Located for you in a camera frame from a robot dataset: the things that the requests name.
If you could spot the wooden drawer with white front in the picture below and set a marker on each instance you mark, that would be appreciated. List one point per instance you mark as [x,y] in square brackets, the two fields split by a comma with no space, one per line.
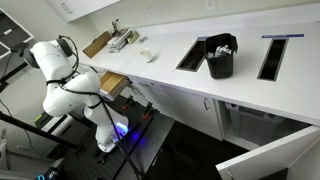
[113,83]

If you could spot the white paper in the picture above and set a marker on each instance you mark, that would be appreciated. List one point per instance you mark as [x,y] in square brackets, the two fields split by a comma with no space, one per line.
[223,50]
[210,54]

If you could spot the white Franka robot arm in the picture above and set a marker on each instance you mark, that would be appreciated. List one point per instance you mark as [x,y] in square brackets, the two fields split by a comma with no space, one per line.
[56,63]

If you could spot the black landfill trash bin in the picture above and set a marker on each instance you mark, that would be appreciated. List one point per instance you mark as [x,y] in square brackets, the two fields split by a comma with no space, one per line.
[220,68]

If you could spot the grey waste bin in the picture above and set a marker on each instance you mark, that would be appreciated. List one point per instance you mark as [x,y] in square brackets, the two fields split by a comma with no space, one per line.
[246,123]

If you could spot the open white cabinet door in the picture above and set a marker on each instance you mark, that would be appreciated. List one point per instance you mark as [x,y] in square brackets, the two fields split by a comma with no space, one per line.
[266,156]

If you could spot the closed white cabinet door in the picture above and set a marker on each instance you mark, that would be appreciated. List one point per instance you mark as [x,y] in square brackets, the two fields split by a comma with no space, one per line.
[186,106]

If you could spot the blue strip label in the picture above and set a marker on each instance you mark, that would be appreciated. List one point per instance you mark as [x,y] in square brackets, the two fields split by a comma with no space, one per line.
[283,35]
[202,38]

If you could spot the brown cardboard box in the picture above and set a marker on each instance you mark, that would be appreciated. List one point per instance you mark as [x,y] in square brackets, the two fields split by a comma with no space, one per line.
[96,45]

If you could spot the black mounting board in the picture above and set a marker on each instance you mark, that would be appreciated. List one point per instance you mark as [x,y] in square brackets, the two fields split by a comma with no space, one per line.
[83,166]

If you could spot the black controller box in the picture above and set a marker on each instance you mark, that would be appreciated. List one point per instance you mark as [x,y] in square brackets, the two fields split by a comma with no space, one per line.
[43,120]

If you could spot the black stand bar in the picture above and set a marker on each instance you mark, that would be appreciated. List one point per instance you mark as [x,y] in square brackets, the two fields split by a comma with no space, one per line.
[33,130]

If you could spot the black device with blue light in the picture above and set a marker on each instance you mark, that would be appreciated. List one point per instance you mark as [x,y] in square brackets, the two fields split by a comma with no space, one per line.
[50,175]

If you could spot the black floor stand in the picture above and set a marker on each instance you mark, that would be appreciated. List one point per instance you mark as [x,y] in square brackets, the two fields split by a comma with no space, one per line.
[10,71]

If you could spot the white framed black panel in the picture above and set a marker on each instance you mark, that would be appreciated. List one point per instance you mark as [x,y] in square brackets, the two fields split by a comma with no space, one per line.
[13,35]

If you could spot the white wall outlet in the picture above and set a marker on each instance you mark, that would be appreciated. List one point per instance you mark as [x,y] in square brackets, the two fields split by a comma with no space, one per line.
[210,4]
[151,14]

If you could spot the white wall cabinet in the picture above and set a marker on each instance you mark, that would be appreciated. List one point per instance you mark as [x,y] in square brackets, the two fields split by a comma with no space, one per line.
[83,6]

